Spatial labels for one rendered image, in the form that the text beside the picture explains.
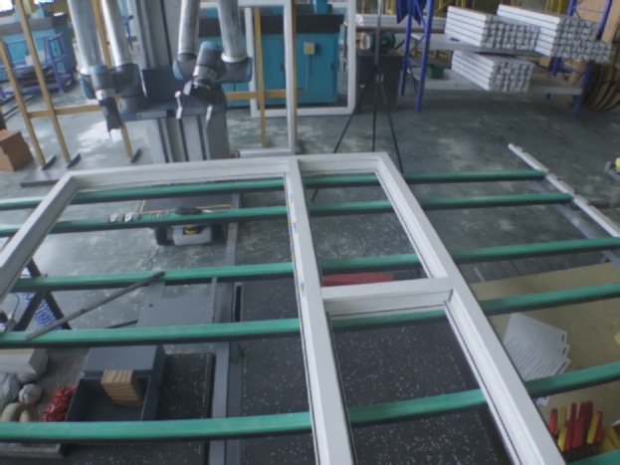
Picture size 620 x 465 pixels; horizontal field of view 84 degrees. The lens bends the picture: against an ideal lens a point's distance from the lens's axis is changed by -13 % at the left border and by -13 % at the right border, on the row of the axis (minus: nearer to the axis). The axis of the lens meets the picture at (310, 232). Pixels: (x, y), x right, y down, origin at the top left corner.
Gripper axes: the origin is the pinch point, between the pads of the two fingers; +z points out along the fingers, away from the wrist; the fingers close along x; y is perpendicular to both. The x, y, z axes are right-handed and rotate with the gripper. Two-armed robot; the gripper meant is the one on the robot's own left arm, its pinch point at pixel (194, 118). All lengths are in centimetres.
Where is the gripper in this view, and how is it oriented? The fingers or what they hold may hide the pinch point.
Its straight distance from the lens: 168.3
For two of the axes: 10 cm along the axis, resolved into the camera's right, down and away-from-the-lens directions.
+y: 7.6, 1.3, -6.4
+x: 6.3, 1.4, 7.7
